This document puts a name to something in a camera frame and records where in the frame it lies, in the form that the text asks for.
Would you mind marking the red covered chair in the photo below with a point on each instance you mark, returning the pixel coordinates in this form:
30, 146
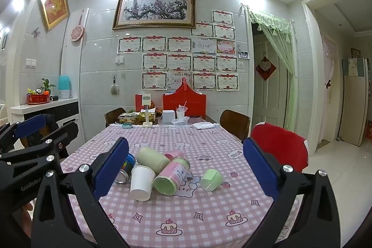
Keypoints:
280, 146

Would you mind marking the brown wooden chair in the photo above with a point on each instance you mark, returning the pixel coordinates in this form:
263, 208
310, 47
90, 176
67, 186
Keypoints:
234, 122
114, 115

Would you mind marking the potted plant in red pot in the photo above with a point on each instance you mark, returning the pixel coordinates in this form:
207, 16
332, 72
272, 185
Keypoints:
39, 94

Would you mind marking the person's left hand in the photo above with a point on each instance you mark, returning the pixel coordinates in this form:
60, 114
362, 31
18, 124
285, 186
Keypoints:
27, 216

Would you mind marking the black and white sideboard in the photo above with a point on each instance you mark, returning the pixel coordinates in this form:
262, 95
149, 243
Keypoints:
43, 114

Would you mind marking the pink checkered tablecloth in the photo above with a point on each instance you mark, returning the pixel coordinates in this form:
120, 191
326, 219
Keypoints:
180, 216

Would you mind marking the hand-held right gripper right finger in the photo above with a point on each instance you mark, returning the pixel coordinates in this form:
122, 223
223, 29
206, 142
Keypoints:
260, 168

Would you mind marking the hanging grey brush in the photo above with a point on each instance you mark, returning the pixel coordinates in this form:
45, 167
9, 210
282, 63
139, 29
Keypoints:
114, 88

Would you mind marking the tall pale green cup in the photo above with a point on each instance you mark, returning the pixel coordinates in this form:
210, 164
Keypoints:
152, 159

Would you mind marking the green lace curtain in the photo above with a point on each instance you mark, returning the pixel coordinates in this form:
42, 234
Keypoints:
279, 41

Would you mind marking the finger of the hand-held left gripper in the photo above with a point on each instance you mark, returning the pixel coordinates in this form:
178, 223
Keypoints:
29, 123
62, 134

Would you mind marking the colourful metal can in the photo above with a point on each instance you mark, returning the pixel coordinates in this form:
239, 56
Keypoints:
126, 169

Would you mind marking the white paper cup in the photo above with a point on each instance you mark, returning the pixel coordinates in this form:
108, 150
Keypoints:
141, 182

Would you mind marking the pink and green cup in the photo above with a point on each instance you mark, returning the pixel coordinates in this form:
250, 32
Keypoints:
171, 176

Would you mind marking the framed plum blossom painting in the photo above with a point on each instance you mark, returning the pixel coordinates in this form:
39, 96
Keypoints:
155, 8

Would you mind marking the small teal box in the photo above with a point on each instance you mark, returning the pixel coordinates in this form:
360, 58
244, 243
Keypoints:
127, 126

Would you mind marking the red diamond door ornament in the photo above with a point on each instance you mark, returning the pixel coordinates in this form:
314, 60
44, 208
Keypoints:
265, 68

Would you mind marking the gold framed red picture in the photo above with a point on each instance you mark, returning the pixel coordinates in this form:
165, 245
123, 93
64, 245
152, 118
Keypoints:
54, 5

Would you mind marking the white plastic bag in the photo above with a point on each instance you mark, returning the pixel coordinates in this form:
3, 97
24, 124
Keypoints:
205, 125

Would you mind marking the red gift bag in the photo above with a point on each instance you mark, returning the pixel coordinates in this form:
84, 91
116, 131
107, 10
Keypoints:
184, 102

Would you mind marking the pink door curtain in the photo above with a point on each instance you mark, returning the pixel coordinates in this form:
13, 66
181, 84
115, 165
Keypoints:
328, 85

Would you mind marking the red box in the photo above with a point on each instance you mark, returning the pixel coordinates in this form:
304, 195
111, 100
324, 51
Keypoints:
140, 102

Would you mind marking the small wall photo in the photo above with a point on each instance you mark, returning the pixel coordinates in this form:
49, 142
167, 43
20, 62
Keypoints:
243, 54

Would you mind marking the small pale green cup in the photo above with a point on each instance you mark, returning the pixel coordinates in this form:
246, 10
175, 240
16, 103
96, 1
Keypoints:
211, 179

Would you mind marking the clear cup with straws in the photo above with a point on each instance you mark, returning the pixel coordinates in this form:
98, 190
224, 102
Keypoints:
180, 113

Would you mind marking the group of wall certificates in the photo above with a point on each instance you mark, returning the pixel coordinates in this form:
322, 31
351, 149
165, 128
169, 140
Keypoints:
154, 62

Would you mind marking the pink round wall ornament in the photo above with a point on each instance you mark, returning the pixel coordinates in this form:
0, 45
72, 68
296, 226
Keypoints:
78, 31

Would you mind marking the blue and white humidifier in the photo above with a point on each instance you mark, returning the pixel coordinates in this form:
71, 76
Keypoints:
64, 86

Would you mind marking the white refrigerator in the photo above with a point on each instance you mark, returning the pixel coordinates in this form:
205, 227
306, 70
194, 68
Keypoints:
355, 99

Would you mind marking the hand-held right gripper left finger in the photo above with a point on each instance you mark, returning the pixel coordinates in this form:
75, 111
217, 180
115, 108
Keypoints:
112, 168

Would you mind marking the white light switch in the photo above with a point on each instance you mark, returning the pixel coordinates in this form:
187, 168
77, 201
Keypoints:
30, 62

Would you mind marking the white square box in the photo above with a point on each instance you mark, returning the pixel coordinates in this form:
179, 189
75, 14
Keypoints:
168, 116

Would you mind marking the white wall socket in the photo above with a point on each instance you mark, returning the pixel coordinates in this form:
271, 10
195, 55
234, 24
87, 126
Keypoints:
119, 60

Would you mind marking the clear food container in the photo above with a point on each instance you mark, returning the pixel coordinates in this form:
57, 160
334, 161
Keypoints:
128, 117

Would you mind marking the white panel door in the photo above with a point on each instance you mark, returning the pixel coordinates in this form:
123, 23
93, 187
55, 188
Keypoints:
268, 82

